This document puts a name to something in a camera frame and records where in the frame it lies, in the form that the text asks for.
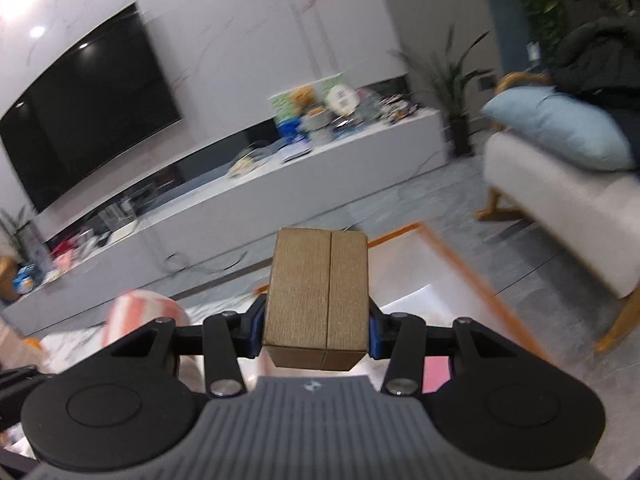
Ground brown cardboard box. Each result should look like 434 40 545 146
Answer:
262 228 369 372

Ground crocheted white bunny toy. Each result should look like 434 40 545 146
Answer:
102 289 191 348

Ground orange storage box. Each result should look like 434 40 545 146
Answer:
247 222 549 392

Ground white marble tv console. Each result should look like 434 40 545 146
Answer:
1 108 446 335

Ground white power strip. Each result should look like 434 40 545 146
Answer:
228 155 266 178

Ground white rocking armchair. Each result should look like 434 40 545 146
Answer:
476 73 639 352

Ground teddy bear in basket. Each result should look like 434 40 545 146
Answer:
290 84 331 132

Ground round white paper fan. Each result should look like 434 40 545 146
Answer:
326 84 360 116

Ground green illustrated card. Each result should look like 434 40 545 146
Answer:
269 73 344 122

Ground light blue pillow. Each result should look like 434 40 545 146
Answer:
482 86 636 172

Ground potted green plant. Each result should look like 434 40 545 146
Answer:
390 24 494 157

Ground black television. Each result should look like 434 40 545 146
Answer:
1 3 181 211

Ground black jacket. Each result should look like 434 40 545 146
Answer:
551 16 640 170

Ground black power cable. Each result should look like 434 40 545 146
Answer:
164 249 252 276

